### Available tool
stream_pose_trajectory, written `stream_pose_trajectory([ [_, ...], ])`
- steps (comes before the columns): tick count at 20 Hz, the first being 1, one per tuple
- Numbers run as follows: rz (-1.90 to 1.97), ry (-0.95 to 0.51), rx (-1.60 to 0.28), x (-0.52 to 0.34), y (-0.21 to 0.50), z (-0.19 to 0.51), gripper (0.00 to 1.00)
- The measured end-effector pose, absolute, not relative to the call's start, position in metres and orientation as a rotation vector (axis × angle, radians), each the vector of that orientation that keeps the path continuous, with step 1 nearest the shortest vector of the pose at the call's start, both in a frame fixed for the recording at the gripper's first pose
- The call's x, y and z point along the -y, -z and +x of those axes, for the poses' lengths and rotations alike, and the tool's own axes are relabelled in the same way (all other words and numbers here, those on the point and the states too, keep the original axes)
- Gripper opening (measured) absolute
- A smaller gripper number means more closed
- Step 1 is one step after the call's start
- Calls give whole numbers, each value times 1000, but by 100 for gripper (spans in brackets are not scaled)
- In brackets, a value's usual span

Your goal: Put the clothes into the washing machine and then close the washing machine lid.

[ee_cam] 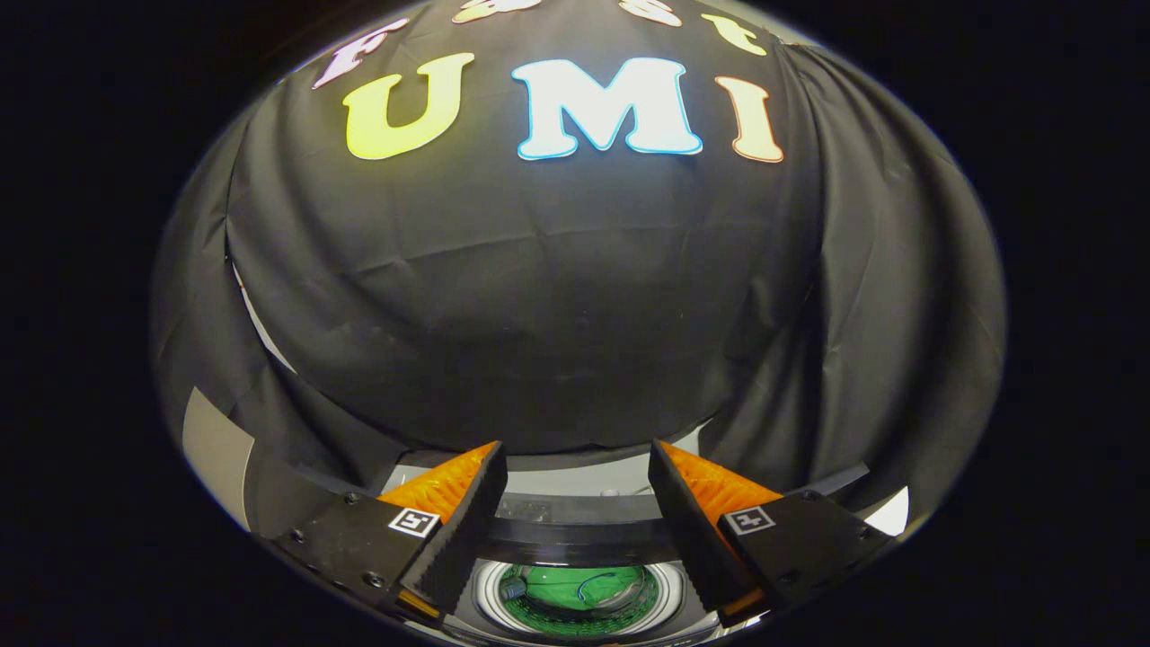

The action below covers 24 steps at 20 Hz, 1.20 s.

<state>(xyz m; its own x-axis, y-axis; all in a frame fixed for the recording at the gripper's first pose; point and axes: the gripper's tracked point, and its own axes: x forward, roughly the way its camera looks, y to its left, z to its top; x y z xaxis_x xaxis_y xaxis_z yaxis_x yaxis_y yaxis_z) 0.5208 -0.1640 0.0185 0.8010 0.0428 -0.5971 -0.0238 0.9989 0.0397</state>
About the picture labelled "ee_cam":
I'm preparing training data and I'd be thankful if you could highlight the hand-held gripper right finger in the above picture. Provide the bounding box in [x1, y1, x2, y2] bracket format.
[649, 439, 895, 627]

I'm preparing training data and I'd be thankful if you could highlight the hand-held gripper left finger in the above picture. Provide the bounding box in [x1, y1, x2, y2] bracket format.
[274, 440, 509, 621]

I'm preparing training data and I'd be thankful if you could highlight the green polo shirt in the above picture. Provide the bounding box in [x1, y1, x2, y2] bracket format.
[501, 564, 661, 637]

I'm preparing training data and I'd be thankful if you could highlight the white table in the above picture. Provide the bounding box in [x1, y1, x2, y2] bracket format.
[862, 485, 910, 537]

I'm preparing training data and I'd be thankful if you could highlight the black backdrop cloth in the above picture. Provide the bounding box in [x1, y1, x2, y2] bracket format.
[151, 0, 1007, 540]

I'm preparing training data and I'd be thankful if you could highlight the grey and black cabinet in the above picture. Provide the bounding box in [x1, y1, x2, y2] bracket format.
[182, 386, 387, 540]

